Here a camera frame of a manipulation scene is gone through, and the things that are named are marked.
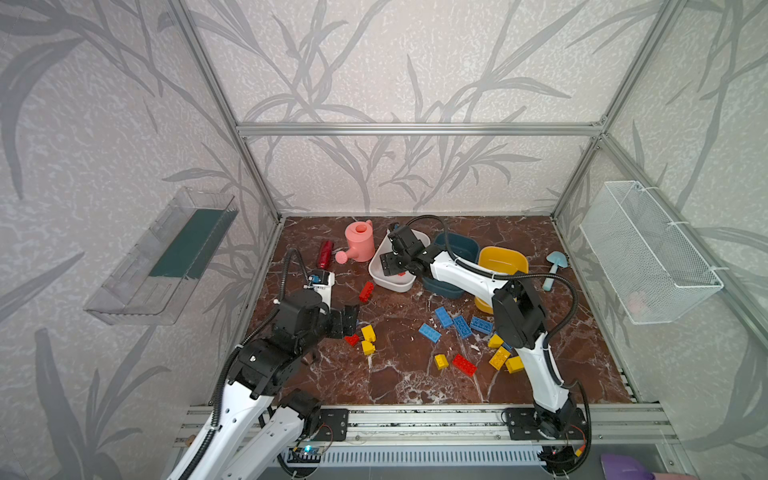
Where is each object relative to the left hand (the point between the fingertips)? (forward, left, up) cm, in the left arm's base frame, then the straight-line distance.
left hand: (350, 297), depth 71 cm
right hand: (+24, -9, -13) cm, 29 cm away
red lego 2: (-2, +2, -22) cm, 22 cm away
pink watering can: (+30, +2, -14) cm, 33 cm away
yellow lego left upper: (-1, -3, -21) cm, 21 cm away
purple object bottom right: (-32, -64, -20) cm, 74 cm away
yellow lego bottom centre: (-8, -24, -21) cm, 33 cm away
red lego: (+15, -1, -23) cm, 27 cm away
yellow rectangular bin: (+26, -47, -21) cm, 58 cm away
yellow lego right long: (-7, -40, -22) cm, 46 cm away
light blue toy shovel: (+27, -68, -21) cm, 76 cm away
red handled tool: (+28, +15, -21) cm, 38 cm away
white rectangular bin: (+15, -11, -18) cm, 25 cm away
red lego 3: (-9, -30, -22) cm, 38 cm away
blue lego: (0, -21, -22) cm, 31 cm away
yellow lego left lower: (-5, -3, -22) cm, 22 cm away
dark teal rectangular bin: (+32, -34, -21) cm, 51 cm away
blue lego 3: (+2, -31, -21) cm, 37 cm away
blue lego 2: (+5, -26, -22) cm, 34 cm away
